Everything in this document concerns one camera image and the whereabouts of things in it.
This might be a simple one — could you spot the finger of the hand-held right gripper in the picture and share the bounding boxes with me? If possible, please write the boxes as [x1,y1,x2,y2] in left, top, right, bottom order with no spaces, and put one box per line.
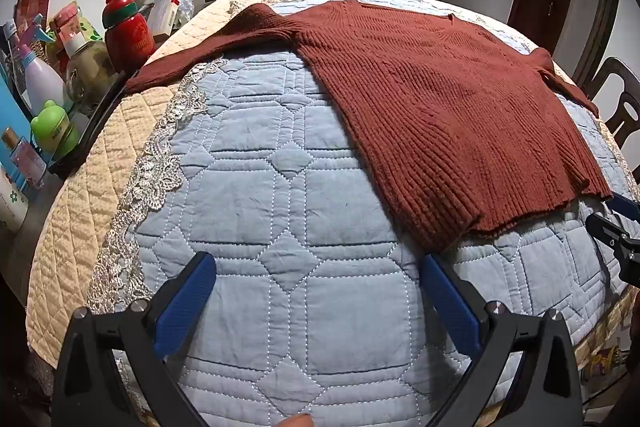
[586,212,640,293]
[607,192,640,221]

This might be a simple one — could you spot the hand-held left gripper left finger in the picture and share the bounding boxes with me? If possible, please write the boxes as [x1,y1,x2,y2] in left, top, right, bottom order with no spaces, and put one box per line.
[52,251,217,427]

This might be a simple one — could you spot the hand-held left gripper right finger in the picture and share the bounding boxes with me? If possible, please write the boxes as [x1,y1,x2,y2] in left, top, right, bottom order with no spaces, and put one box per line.
[420,253,583,427]

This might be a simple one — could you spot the rust brown knit sweater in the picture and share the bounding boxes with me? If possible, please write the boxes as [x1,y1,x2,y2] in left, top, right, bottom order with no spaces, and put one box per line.
[122,0,613,253]

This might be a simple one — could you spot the blue and beige quilted blanket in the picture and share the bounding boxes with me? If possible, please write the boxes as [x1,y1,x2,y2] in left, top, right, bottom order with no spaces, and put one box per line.
[25,0,640,427]

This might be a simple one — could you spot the white bottle with green flower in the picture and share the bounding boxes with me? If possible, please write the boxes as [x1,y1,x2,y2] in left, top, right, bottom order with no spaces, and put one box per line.
[0,167,31,230]

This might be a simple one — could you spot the green round-capped bottle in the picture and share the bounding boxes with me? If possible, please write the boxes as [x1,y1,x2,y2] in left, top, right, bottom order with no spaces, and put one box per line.
[30,101,80,160]

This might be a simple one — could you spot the small perfume bottle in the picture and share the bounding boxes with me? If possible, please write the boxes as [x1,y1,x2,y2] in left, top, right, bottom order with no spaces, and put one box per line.
[0,77,51,192]

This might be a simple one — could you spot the glass jar with white lid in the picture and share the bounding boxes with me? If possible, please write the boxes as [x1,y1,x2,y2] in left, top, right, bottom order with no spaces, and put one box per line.
[64,34,118,108]

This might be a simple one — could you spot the white bottle with pink top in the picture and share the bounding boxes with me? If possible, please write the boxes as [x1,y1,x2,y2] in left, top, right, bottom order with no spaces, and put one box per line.
[10,42,66,115]

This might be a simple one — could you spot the red reindeer bottle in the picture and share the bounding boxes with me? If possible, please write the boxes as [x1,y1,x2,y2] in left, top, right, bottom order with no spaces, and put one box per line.
[101,0,156,72]

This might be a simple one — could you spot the white and red box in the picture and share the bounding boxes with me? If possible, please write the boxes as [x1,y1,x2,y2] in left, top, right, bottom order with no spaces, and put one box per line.
[147,0,188,42]

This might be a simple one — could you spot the pink lidded container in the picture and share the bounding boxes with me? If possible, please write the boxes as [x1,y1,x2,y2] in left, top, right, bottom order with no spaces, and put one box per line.
[50,4,83,52]

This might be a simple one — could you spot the teal spray bottle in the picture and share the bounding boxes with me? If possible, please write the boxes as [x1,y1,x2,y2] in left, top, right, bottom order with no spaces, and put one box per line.
[2,14,53,48]

